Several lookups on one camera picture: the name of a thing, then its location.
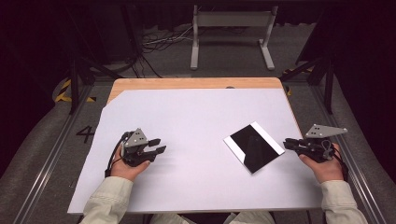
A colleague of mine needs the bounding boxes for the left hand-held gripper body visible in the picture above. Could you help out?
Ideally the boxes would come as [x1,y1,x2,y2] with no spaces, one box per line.
[120,128,157,168]

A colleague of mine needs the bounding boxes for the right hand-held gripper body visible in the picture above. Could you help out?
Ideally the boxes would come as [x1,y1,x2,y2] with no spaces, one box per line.
[293,123,348,164]

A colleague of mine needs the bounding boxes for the person's right hand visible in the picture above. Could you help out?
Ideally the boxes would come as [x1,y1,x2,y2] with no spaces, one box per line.
[298,143,345,185]

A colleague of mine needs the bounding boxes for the person's left hand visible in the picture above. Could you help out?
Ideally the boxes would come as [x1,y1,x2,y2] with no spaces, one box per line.
[110,151,151,183]

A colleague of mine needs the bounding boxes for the black tripod stand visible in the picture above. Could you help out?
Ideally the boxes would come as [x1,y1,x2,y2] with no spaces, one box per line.
[279,55,336,116]
[66,50,123,116]

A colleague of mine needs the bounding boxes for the person's left leg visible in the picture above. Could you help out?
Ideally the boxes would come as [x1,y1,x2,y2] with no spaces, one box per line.
[148,213,195,224]

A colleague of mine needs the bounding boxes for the person's leg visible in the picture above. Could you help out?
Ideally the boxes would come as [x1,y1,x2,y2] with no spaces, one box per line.
[222,211,276,224]
[148,213,195,224]

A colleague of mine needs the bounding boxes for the person's right leg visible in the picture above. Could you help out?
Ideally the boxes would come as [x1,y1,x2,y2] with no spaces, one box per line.
[222,211,276,224]

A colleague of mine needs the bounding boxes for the yellow black hazard tape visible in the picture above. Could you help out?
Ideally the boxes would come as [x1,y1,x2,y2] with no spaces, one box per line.
[54,77,97,104]

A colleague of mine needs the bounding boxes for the white metal stand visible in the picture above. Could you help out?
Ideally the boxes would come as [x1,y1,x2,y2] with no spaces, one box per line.
[190,4,279,72]

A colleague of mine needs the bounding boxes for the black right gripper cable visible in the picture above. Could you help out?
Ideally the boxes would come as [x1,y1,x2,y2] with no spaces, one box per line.
[330,145,349,183]

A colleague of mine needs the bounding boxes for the aluminium floor rail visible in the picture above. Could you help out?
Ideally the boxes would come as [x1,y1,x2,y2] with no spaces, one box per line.
[311,83,388,224]
[12,83,94,224]

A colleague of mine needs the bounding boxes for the bundle of floor cables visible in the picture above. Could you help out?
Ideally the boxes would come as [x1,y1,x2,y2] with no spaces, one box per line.
[102,24,195,78]

